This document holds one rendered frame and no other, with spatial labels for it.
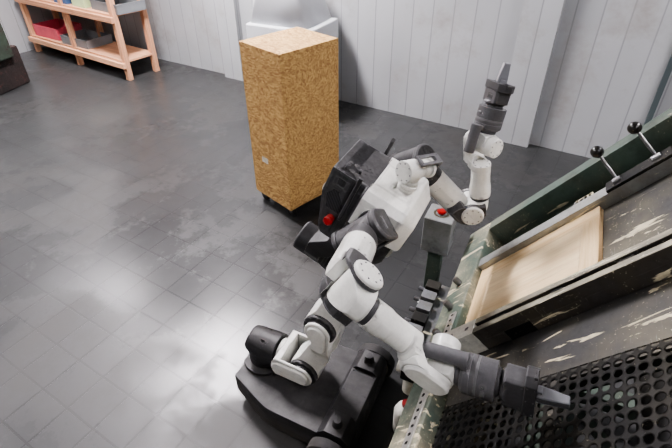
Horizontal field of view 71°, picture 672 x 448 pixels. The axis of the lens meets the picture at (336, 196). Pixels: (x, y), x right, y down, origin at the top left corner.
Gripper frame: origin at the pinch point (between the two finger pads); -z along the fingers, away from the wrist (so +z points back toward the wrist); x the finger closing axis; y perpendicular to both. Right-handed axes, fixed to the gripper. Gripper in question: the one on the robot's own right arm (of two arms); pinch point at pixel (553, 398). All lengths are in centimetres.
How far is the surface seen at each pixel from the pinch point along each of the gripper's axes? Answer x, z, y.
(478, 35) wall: -21, 91, 379
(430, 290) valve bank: -45, 46, 69
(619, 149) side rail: 10, -11, 97
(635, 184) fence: 11, -15, 73
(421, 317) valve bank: -43, 44, 52
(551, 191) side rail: -9, 8, 97
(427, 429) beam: -32.2, 27.6, 3.7
